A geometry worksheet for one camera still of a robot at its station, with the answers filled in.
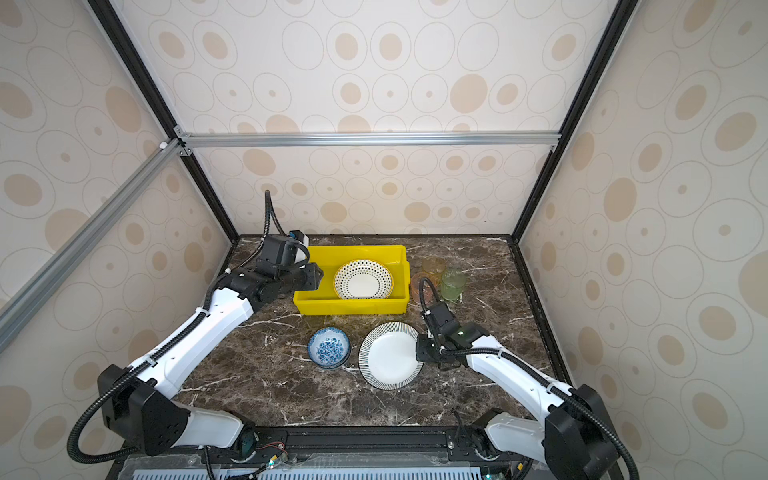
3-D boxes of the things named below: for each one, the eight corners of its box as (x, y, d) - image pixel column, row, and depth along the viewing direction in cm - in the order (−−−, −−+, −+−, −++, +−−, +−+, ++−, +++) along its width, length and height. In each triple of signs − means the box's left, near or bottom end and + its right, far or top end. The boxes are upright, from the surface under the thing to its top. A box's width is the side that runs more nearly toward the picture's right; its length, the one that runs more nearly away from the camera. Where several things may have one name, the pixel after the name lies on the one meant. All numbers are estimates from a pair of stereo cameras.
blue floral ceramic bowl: (310, 373, 87) (304, 362, 81) (316, 338, 94) (311, 326, 88) (349, 373, 87) (346, 362, 81) (352, 338, 94) (349, 326, 88)
